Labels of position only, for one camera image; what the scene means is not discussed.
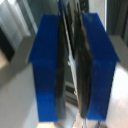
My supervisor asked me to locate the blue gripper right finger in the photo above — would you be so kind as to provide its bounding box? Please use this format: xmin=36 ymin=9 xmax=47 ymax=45
xmin=74 ymin=12 xmax=120 ymax=122

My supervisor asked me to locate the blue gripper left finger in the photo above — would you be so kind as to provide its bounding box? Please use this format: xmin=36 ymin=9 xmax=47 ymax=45
xmin=28 ymin=13 xmax=68 ymax=123

